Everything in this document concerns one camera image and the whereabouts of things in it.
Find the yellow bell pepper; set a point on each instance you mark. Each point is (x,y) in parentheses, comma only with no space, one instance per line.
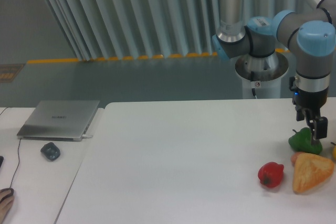
(333,153)

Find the black computer mouse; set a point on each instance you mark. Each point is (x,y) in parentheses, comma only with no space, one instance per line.
(11,192)

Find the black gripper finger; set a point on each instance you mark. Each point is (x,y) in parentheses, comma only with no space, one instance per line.
(320,129)
(309,117)

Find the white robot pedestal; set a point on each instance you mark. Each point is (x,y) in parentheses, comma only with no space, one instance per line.
(261,77)

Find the person's hand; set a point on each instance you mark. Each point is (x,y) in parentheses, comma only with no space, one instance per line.
(6,203)

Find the small orange potato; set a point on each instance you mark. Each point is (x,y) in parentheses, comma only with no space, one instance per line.
(294,157)

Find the white pleated curtain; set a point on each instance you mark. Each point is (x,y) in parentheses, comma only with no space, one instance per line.
(153,28)

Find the green bell pepper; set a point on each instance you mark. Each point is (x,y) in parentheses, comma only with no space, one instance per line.
(301,142)

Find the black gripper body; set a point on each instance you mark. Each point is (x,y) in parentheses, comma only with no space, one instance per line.
(309,96)

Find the red bell pepper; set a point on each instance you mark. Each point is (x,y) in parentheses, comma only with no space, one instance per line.
(271,174)

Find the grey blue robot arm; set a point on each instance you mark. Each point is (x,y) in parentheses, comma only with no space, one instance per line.
(309,37)

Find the silver closed laptop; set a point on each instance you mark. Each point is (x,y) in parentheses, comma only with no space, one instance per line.
(63,120)

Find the orange triangular bread piece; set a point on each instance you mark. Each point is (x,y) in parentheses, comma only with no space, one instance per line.
(311,171)

